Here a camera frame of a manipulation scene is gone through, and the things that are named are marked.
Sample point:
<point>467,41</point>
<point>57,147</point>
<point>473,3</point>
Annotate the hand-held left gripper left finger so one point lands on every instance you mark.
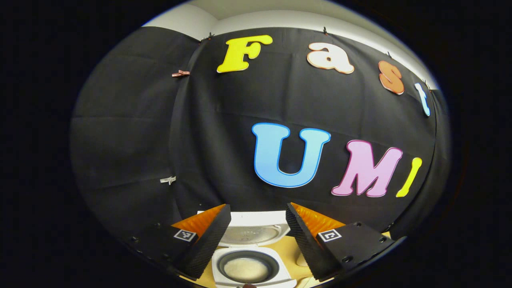
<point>208,240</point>

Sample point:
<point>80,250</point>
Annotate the white rice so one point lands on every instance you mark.
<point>246,270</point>

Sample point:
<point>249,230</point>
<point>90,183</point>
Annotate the silver cloth clip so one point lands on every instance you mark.
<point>168,180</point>

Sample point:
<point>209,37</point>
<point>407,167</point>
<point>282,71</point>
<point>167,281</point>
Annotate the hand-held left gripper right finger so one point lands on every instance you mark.
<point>306,244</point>

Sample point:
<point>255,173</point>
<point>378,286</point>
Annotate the white rice cooker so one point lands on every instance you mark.
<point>256,218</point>

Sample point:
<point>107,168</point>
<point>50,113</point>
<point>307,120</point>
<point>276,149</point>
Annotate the copper cloth clip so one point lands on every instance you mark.
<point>180,73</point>

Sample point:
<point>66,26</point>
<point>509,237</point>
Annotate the black backdrop cloth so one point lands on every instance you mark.
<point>132,132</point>

